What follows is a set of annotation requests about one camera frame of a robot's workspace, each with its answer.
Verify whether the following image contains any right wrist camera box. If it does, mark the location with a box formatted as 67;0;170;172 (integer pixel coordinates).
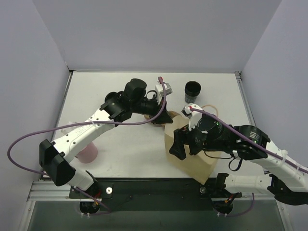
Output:
182;103;203;131

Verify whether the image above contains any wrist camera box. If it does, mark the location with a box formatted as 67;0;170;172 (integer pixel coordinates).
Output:
182;103;203;131
154;82;173;101

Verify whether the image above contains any tan paper bag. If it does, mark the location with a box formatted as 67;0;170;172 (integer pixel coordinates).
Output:
164;111;221;184

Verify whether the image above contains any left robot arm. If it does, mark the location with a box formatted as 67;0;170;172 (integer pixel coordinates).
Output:
39;77;173;198

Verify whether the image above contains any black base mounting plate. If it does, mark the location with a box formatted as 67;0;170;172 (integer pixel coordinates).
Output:
69;178;242;214

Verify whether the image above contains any brown pulp cup carrier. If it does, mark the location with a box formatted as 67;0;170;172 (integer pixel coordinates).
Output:
143;111;180;128

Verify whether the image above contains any pink straw holder cup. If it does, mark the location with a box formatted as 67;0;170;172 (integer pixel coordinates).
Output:
76;142;98;164

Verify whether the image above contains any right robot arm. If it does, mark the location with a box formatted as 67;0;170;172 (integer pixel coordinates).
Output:
169;111;308;205

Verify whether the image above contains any stack of black cups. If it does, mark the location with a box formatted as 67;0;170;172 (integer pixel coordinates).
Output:
184;81;202;103

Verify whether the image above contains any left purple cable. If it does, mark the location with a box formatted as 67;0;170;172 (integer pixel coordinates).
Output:
7;76;168;215

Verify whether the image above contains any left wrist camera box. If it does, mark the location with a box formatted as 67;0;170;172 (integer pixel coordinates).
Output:
154;82;173;101

